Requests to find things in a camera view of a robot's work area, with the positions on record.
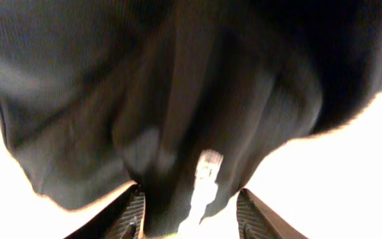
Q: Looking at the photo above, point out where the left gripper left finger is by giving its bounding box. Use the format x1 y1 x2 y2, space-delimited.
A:
66 185 145 239

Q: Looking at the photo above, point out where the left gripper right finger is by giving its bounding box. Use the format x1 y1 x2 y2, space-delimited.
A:
236 189 307 239

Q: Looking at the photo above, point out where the black polo shirt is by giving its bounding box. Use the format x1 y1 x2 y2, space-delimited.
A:
0 0 382 236

